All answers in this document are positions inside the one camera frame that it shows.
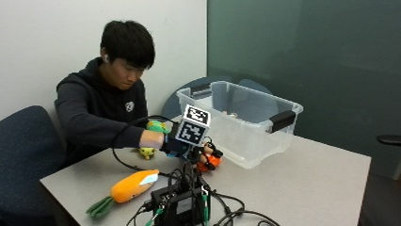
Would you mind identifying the white marker cube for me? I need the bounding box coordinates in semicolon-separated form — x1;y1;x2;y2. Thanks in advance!
174;104;213;147

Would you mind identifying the clear plastic storage box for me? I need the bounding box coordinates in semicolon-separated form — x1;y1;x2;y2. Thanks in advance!
176;80;306;170

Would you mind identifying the green yellow soft toy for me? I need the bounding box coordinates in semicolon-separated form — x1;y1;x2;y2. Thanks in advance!
137;120;173;161

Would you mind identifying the black electronics box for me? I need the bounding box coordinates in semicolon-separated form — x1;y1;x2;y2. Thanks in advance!
149;184;213;226

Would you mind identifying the blue round chair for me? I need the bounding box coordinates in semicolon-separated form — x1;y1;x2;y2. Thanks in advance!
160;74;273;121

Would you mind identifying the orange carrot soft toy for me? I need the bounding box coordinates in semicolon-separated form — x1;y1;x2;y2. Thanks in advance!
85;169;161;219

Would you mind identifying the the person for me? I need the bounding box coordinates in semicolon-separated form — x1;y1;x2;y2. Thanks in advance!
53;20;168;168

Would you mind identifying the blue office chair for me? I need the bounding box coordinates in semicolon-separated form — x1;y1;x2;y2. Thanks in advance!
0;105;69;226

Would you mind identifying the black armrest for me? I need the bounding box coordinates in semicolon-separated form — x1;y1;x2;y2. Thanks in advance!
375;134;401;146

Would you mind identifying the green cable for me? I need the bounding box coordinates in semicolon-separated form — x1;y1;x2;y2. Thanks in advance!
144;206;165;226
200;187;210;226

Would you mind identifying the black box handle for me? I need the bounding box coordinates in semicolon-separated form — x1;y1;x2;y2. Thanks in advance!
189;83;214;99
268;109;297;134

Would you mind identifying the black glove cable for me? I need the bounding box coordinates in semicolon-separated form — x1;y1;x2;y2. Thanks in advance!
110;115;181;177

